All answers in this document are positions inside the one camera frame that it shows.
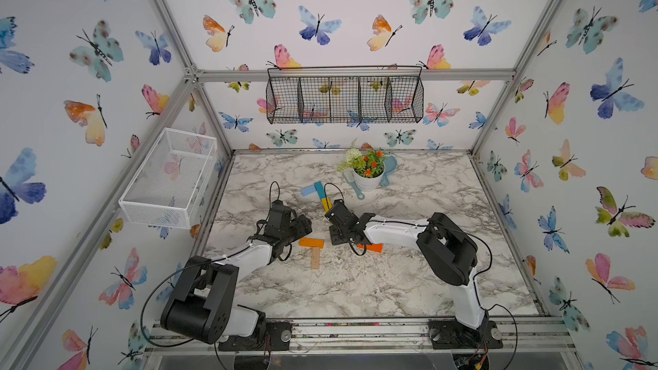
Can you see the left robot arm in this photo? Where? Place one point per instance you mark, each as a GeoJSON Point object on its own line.
{"type": "Point", "coordinates": [202, 304]}

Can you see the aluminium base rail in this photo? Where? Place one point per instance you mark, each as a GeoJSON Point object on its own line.
{"type": "Point", "coordinates": [525, 334]}

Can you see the white flower pot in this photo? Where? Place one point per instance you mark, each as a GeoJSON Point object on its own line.
{"type": "Point", "coordinates": [367, 184]}

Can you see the natural wood block lower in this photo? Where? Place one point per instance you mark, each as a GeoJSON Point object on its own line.
{"type": "Point", "coordinates": [315, 258]}

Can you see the white mesh basket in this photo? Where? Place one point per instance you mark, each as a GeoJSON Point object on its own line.
{"type": "Point", "coordinates": [168, 185]}

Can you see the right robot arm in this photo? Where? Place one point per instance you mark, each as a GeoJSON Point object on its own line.
{"type": "Point", "coordinates": [450, 254]}

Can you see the yellow block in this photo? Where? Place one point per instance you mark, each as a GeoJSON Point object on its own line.
{"type": "Point", "coordinates": [327, 204]}

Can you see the teal block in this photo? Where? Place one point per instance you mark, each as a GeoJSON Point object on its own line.
{"type": "Point", "coordinates": [320, 191]}

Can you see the artificial green orange plant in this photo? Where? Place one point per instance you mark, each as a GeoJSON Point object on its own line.
{"type": "Point", "coordinates": [368, 163]}

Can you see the teal small brush handle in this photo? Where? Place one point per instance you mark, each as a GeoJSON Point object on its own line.
{"type": "Point", "coordinates": [349, 177]}

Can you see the red orange block right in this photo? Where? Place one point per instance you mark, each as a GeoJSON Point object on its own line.
{"type": "Point", "coordinates": [377, 248]}

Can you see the light blue block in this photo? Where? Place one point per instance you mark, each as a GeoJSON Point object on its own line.
{"type": "Point", "coordinates": [310, 190]}

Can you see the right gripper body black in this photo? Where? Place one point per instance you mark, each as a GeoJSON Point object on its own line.
{"type": "Point", "coordinates": [337, 236]}

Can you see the black wire basket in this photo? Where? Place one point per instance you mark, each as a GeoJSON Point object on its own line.
{"type": "Point", "coordinates": [357, 94]}

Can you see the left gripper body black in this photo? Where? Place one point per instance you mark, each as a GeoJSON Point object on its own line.
{"type": "Point", "coordinates": [296, 230]}

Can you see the light blue dustpan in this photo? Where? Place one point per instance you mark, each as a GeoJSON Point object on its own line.
{"type": "Point", "coordinates": [390, 165]}

